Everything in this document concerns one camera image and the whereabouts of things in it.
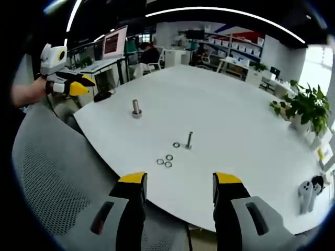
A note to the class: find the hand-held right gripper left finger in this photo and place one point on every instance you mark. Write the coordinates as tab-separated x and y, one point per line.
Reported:
123	209

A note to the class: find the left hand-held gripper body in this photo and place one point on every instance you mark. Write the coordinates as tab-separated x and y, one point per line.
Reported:
53	58

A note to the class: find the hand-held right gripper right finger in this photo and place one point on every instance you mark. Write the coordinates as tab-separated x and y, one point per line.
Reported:
230	209

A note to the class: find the small steel washer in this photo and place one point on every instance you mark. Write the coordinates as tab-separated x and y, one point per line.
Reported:
160	161
169	157
168	164
176	144

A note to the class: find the large steel threaded stud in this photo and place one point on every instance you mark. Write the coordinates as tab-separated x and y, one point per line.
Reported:
136	104

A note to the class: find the small steel threaded stud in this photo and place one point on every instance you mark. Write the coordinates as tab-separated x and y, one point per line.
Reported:
189	139

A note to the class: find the person's left hand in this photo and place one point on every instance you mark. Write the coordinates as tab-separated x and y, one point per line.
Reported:
42	86

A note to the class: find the white office desk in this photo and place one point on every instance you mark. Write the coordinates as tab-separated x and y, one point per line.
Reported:
96	66

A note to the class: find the black computer mouse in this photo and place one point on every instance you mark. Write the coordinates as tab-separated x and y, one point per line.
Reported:
101	96

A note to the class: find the straight ceiling light strip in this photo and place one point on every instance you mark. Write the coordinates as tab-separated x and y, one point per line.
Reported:
73	15

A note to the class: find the silver framed computer monitor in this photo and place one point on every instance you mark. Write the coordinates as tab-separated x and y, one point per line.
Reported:
115	41

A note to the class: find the teal office chair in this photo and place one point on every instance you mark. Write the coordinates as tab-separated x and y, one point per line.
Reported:
131	45

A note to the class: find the grey mesh office chair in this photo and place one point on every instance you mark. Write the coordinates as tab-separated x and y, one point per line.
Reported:
60	162

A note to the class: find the white game controller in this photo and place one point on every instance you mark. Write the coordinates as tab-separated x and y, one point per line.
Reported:
306	194

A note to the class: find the white office chair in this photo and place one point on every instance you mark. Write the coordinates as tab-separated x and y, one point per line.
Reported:
158	58

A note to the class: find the white cabinet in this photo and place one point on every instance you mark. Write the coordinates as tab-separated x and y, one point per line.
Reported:
175	57

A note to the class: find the white plant pot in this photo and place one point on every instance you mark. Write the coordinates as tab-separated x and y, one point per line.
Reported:
299	124

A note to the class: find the black screen on stand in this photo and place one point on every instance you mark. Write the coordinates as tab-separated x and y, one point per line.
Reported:
194	34

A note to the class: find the dark office chair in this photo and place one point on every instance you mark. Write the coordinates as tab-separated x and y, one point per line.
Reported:
206	57

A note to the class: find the large leafy green plant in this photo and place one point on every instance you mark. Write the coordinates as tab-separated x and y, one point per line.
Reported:
308	104

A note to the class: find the small dark monitor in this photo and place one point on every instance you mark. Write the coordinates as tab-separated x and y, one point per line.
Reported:
274	71

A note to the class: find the small green potted plant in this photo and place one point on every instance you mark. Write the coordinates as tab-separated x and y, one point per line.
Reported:
258	66

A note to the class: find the shelving with white bins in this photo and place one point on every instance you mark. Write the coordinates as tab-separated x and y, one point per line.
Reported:
235	45

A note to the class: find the long curved ceiling light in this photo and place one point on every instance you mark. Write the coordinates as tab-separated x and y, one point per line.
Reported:
230	11

